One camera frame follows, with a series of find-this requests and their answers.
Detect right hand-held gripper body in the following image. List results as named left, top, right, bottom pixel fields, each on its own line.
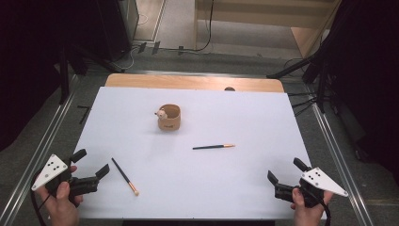
left=275, top=167, right=349, bottom=209

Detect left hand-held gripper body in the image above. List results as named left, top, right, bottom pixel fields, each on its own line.
left=31, top=153, right=100, bottom=205

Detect black makeup brush tan bristles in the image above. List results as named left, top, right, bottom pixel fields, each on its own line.
left=111, top=157, right=140, bottom=197

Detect black makeup brush gold ferrule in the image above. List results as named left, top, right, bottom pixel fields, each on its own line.
left=192, top=143, right=236, bottom=151

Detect brown cup with small figure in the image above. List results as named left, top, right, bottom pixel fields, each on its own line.
left=153, top=104, right=182, bottom=132

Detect person's right hand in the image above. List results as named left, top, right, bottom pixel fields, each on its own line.
left=290, top=187, right=334, bottom=226

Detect person's left hand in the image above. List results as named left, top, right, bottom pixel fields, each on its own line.
left=37, top=181, right=84, bottom=226

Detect white table mat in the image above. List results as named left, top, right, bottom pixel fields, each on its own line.
left=73, top=87, right=327, bottom=220

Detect black metal stand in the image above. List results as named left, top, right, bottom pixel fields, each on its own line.
left=57, top=43, right=125, bottom=106
left=266, top=53, right=333, bottom=114

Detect dark cabinet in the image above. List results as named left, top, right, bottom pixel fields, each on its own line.
left=95, top=0, right=140, bottom=62

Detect beige wooden cabinet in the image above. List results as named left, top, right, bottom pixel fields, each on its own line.
left=193, top=0, right=342, bottom=59

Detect metal floor rail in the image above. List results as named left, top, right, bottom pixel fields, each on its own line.
left=0, top=90, right=78, bottom=226
left=310, top=93, right=375, bottom=226

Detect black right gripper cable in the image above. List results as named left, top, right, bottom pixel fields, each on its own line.
left=309, top=187, right=332, bottom=226

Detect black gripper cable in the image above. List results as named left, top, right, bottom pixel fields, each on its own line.
left=30, top=187, right=52, bottom=226
left=309, top=187, right=332, bottom=226

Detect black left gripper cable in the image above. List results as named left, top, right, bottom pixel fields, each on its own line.
left=30, top=187, right=52, bottom=226

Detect white floor cable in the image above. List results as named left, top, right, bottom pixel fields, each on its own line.
left=120, top=46, right=136, bottom=71

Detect black hanging cable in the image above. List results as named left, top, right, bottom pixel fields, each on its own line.
left=166, top=0, right=215, bottom=54

